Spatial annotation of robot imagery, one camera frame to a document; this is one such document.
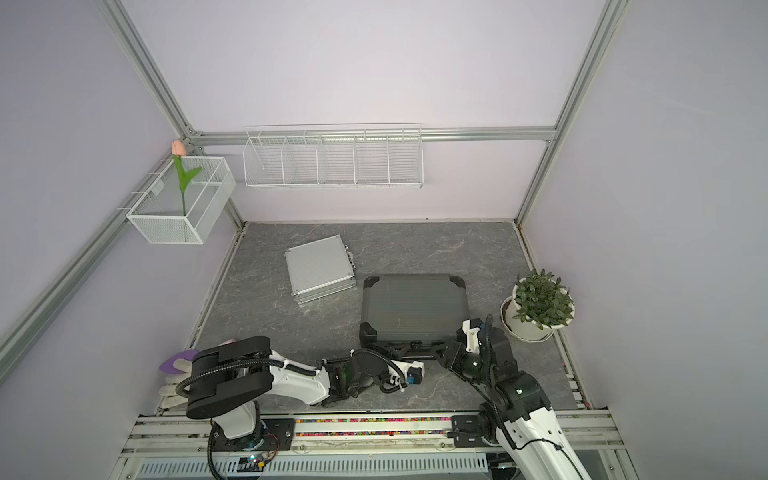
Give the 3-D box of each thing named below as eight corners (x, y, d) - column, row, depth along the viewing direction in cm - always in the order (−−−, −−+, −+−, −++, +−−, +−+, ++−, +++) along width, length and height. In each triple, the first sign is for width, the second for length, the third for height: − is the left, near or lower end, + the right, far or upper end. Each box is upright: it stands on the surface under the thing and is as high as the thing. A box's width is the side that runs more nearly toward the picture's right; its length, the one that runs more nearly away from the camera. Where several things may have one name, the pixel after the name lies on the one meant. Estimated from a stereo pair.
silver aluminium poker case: (297, 306, 99) (292, 297, 94) (288, 258, 112) (283, 248, 107) (361, 285, 104) (359, 276, 99) (345, 242, 117) (343, 232, 112)
